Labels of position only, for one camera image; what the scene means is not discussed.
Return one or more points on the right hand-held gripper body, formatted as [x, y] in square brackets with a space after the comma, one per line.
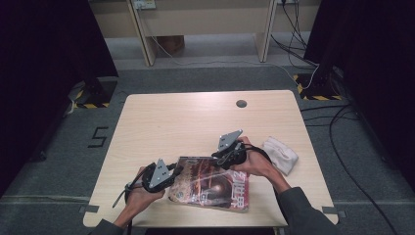
[233, 151]

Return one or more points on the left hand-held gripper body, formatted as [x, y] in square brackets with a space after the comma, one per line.
[158, 176]

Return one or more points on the red glossy magazine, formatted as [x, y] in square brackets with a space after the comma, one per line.
[208, 186]

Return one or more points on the white cloth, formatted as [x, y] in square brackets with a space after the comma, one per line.
[280, 156]

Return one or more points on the person's right hand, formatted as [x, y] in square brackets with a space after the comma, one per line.
[257, 163]

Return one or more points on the person's left hand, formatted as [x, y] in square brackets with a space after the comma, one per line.
[143, 202]

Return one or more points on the grey round table grommet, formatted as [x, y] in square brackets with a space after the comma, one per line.
[241, 103]

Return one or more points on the grey tape strip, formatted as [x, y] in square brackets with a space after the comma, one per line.
[88, 209]
[336, 212]

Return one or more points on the black stand base striped tape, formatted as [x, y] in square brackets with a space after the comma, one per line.
[98, 93]
[321, 86]

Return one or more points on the brown cardboard box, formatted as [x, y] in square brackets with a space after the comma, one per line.
[171, 44]

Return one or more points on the beige wooden desk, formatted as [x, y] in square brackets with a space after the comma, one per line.
[202, 23]

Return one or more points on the dark curtain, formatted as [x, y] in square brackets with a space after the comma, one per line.
[375, 81]
[45, 81]

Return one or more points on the white power strip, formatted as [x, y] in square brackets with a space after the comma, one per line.
[144, 4]

